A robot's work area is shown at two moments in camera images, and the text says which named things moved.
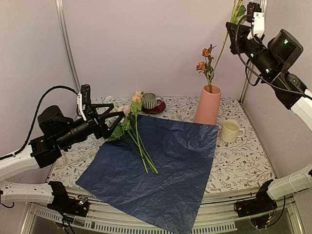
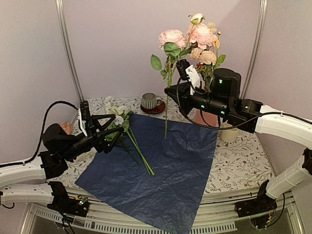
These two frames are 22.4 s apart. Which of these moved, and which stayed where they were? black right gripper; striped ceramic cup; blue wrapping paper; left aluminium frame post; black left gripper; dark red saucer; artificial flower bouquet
Moved: black right gripper; black left gripper; artificial flower bouquet
Stayed: dark red saucer; blue wrapping paper; left aluminium frame post; striped ceramic cup
